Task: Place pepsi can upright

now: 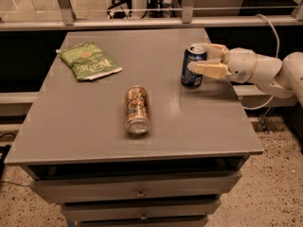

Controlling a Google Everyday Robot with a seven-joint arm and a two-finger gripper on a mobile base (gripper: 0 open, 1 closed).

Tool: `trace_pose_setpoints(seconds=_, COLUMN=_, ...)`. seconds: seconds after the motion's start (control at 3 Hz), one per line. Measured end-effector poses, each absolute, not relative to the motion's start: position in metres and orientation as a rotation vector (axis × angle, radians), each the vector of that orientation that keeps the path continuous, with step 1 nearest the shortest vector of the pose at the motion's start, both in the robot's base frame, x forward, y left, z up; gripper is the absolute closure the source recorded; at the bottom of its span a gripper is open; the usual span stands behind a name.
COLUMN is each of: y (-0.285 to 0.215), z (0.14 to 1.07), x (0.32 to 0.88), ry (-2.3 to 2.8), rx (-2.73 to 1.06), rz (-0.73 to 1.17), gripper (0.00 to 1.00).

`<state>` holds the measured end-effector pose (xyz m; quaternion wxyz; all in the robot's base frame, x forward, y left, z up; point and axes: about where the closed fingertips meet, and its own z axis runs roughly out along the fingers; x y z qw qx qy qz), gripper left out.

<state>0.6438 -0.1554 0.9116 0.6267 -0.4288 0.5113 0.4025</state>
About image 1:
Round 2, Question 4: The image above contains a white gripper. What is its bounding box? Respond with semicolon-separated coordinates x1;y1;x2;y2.
187;43;257;83

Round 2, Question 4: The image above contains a blue pepsi can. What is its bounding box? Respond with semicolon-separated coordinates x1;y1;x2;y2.
181;44;207;89

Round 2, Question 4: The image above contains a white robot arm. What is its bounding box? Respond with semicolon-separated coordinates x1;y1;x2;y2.
187;43;303;106

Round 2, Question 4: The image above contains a gold la croix can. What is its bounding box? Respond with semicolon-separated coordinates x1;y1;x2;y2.
124;86;152;134

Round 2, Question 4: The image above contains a grey drawer cabinet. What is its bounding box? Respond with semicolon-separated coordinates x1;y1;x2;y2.
7;28;262;227

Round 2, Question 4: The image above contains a green chip bag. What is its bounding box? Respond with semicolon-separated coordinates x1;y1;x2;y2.
57;42;122;81

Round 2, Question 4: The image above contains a grey metal railing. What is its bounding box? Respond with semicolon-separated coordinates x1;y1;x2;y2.
0;0;303;31

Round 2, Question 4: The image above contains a top drawer knob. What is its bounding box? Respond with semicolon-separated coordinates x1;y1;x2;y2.
136;189;146;199

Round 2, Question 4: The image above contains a drawer knob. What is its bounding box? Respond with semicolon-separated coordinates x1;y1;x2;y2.
136;189;146;199
139;214;148;220

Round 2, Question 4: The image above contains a top grey drawer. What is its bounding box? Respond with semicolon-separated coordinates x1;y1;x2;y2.
30;170;241;203

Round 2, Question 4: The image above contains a grey drawer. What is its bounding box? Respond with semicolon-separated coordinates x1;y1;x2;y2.
30;170;241;203
61;200;221;221

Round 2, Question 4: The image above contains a white cable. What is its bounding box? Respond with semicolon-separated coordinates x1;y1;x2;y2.
241;13;281;112

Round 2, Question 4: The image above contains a black cable on floor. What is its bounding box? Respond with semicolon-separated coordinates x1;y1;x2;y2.
0;131;29;187

